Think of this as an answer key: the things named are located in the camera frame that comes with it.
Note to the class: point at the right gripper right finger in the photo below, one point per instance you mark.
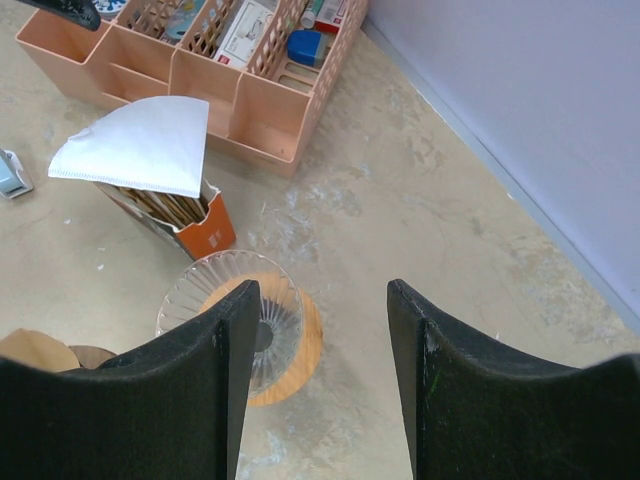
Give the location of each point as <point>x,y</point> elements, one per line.
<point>475,408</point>

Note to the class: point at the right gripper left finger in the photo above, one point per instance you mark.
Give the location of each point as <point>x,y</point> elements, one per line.
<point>173,408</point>

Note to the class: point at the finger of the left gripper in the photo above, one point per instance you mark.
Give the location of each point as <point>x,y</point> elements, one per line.
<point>79,12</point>

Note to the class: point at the clear glass dish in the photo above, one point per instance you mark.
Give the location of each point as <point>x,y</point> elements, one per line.
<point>255,295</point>

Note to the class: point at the brown paper coffee filter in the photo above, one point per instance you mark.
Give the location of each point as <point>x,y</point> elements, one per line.
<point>38,350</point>

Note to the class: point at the white paper coffee filter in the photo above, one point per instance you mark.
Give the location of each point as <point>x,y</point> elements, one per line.
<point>154,144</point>

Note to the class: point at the coffee filter box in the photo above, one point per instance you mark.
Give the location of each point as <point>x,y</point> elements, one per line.
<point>198,226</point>

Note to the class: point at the white red small box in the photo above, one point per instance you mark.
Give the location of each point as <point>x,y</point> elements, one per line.
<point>241,36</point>

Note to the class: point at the light blue stapler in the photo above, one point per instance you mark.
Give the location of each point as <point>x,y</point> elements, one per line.
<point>14,179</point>

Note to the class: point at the peach plastic file organizer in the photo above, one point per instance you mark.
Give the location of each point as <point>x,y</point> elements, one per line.
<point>262,112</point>

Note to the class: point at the blue stamp block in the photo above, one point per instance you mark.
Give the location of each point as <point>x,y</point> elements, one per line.
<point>308,48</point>

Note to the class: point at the red white small carton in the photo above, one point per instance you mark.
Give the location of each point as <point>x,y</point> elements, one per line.
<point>331,16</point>

